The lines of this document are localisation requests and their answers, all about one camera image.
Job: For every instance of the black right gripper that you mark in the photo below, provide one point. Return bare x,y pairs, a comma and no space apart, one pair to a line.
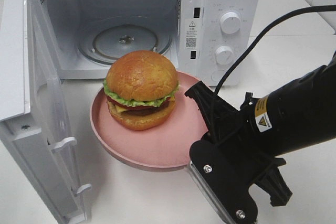
251,139

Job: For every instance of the round door release button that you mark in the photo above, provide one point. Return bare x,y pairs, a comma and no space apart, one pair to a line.
217,76

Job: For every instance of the pink round plate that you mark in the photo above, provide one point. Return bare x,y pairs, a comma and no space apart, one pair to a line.
164,147

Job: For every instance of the burger with lettuce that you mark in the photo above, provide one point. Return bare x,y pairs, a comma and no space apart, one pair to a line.
140,89

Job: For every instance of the white microwave door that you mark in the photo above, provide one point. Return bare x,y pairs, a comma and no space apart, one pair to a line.
35,126

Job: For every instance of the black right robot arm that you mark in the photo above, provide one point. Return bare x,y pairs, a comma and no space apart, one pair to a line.
310,108

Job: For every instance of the white lower timer knob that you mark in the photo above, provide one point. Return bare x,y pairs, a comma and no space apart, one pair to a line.
224,55

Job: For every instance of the white upper microwave knob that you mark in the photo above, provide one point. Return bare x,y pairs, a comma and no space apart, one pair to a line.
230,22

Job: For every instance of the white microwave oven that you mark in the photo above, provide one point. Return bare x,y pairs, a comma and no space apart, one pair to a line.
197,32

